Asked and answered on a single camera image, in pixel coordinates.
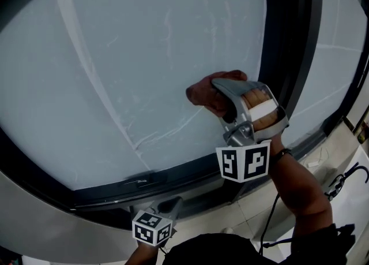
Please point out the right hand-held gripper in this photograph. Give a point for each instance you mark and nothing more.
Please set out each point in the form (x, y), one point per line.
(256, 162)

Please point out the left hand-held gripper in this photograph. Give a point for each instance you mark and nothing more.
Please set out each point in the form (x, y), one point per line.
(147, 229)

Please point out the brown cloth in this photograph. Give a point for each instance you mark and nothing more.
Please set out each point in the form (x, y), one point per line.
(201, 93)

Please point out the frosted glass window pane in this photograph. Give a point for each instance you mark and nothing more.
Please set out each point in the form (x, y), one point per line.
(101, 85)

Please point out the person's right forearm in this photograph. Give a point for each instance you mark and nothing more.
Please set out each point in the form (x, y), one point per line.
(299, 188)

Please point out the person's left forearm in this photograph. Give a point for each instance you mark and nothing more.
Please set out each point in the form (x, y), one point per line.
(144, 255)

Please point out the person's right hand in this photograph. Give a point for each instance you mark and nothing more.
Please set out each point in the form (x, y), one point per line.
(255, 97)

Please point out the person's right white shoe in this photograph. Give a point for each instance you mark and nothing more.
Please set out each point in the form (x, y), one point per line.
(227, 230)

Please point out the person's black clothing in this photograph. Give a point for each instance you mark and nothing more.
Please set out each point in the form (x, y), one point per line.
(216, 250)

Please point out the black wristband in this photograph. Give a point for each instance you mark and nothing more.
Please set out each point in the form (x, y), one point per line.
(284, 152)

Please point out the dark framed glass window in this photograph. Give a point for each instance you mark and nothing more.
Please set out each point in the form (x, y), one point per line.
(288, 27)

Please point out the small white floor object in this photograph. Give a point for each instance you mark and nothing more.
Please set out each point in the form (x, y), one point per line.
(312, 164)

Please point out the tall frosted fixed pane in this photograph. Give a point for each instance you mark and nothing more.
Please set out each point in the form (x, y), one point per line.
(331, 27)

